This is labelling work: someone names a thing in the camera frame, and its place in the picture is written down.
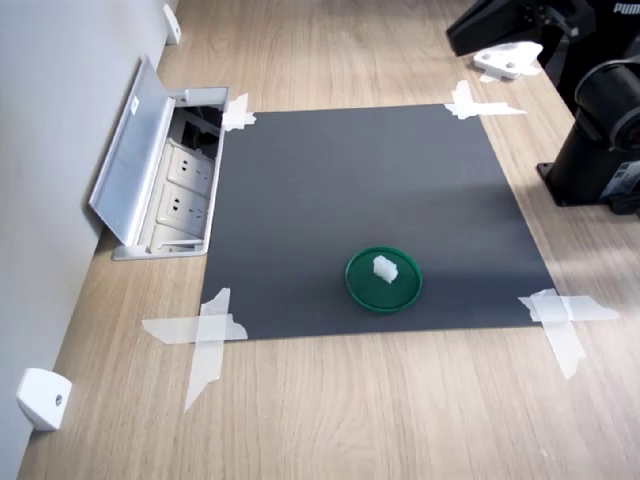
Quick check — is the round green lid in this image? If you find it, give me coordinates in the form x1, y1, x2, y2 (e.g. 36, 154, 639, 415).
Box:
343, 244, 425, 317

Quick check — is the white power socket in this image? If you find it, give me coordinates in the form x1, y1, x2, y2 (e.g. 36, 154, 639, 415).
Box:
166, 144, 215, 185
156, 183, 211, 227

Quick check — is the silver cable duct with flap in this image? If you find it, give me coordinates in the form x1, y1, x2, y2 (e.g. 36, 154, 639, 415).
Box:
87, 53, 231, 262

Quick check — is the grey desk partition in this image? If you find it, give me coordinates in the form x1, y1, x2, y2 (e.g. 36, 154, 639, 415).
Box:
0, 0, 178, 480

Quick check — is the small white taped bracket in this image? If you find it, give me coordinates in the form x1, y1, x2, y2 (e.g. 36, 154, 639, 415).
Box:
472, 41, 545, 84

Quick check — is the white partition foot bracket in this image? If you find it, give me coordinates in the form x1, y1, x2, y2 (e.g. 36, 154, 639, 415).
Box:
15, 367, 73, 433
161, 3, 183, 47

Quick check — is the black fabric with white lettering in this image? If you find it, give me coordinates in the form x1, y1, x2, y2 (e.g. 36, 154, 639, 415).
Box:
544, 0, 640, 71

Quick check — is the white masking tape cross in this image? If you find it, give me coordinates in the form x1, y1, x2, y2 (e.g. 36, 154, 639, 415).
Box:
443, 79, 529, 121
141, 286, 250, 415
517, 287, 622, 382
220, 91, 259, 133

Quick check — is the small white plastic terminal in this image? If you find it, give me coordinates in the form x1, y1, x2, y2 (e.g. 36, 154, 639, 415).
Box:
372, 254, 401, 286

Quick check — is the dark grey mat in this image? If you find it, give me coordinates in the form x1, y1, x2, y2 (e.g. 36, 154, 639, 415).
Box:
199, 102, 558, 343

